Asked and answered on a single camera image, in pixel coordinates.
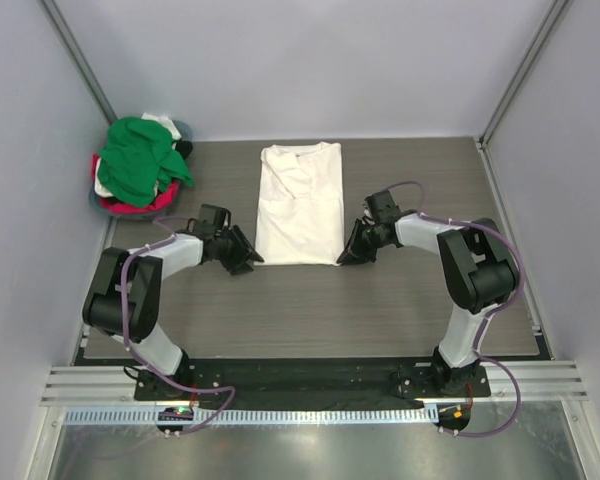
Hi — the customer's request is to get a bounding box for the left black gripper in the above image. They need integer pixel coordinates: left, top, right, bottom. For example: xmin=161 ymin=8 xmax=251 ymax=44
xmin=214 ymin=225 xmax=262 ymax=275

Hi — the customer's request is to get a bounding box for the white Coca-Cola t-shirt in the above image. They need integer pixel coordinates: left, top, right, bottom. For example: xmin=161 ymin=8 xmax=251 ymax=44
xmin=255 ymin=142 xmax=344 ymax=266

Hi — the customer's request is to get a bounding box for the grey laundry basket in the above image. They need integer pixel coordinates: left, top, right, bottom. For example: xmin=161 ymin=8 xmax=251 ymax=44
xmin=90 ymin=114 xmax=194 ymax=220

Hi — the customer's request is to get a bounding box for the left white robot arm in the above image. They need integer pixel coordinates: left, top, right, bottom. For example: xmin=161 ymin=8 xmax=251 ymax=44
xmin=82 ymin=204 xmax=264 ymax=399

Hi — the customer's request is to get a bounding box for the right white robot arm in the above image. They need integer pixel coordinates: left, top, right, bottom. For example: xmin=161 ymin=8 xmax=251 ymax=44
xmin=337 ymin=189 xmax=524 ymax=396

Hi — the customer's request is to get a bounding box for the pink t-shirt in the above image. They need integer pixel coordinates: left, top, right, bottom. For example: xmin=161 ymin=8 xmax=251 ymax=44
xmin=89 ymin=154 xmax=180 ymax=220

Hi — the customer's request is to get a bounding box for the green t-shirt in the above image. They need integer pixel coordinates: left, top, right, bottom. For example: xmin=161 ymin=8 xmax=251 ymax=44
xmin=97 ymin=115 xmax=196 ymax=208

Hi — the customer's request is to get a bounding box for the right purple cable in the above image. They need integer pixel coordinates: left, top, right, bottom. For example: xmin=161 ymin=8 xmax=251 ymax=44
xmin=384 ymin=180 xmax=525 ymax=440

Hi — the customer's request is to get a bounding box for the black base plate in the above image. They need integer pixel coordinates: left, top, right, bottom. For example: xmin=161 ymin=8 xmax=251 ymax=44
xmin=133 ymin=355 xmax=492 ymax=409

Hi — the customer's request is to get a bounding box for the slotted cable duct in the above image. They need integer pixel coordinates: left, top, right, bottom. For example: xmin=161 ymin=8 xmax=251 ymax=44
xmin=64 ymin=404 xmax=439 ymax=427

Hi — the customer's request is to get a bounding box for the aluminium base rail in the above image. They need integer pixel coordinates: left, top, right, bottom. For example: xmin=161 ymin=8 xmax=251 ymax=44
xmin=41 ymin=360 xmax=588 ymax=406

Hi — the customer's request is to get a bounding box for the left aluminium frame post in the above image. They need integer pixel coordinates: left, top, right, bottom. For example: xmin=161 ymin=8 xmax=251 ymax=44
xmin=39 ymin=0 xmax=118 ymax=125

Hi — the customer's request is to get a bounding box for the aluminium frame post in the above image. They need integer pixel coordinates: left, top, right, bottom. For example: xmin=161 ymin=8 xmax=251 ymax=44
xmin=478 ymin=0 xmax=572 ymax=150
xmin=39 ymin=0 xmax=118 ymax=125

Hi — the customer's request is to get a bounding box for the right aluminium frame post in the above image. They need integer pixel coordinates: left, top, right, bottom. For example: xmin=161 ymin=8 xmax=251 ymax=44
xmin=478 ymin=0 xmax=572 ymax=150

